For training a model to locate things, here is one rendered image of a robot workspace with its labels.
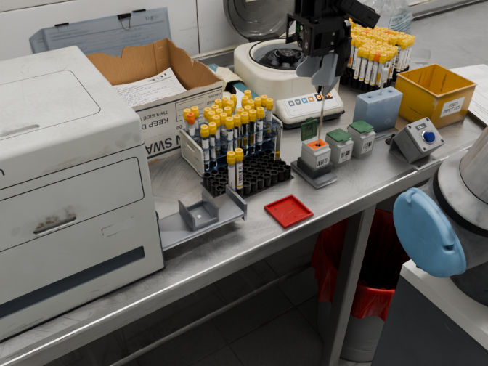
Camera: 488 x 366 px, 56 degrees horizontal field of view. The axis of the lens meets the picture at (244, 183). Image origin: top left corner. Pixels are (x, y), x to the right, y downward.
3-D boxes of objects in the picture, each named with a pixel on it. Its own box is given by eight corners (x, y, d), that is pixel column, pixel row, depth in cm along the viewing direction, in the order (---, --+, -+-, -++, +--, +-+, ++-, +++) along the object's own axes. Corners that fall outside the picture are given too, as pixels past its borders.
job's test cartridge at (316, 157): (313, 177, 95) (316, 152, 91) (299, 165, 98) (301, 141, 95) (328, 171, 97) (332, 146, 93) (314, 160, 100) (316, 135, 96)
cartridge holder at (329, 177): (316, 189, 95) (318, 176, 92) (290, 167, 100) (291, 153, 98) (336, 181, 97) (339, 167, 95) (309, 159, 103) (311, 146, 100)
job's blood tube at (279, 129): (276, 169, 99) (278, 129, 93) (272, 166, 100) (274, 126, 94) (281, 167, 100) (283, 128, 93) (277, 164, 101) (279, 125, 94)
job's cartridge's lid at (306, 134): (302, 120, 92) (301, 120, 92) (302, 141, 94) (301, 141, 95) (317, 115, 94) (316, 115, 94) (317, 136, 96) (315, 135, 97)
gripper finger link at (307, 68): (289, 92, 86) (293, 45, 80) (314, 84, 89) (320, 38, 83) (299, 99, 84) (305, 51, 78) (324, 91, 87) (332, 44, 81)
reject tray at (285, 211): (284, 229, 85) (285, 226, 85) (263, 208, 90) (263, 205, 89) (313, 216, 88) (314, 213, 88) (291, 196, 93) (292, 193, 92)
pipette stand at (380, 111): (364, 144, 108) (372, 106, 101) (346, 129, 112) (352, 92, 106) (398, 133, 111) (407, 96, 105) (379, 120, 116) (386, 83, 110)
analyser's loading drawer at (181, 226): (141, 265, 76) (137, 243, 73) (127, 241, 80) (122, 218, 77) (247, 219, 85) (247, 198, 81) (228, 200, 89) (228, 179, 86)
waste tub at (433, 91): (426, 133, 111) (437, 96, 105) (388, 109, 120) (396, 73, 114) (465, 120, 116) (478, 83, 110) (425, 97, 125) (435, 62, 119)
